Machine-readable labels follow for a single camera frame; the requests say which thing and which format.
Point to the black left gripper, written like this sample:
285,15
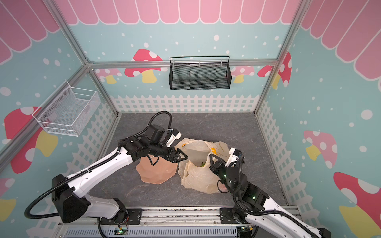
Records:
174,159

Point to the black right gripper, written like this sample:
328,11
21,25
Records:
218,166

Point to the beige plastic bag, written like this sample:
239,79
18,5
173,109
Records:
194,172

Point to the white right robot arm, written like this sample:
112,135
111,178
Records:
255,207

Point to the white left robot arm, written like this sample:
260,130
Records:
70,196

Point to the pink scalloped fruit bowl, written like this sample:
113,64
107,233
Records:
162,171

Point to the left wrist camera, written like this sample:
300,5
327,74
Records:
159,135

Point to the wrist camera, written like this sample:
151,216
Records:
235,156
159,135

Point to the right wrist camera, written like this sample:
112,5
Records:
235,156

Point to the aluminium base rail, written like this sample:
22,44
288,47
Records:
158,222

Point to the black mesh wall basket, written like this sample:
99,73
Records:
200,73

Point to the white wire wall basket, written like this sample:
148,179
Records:
67,111

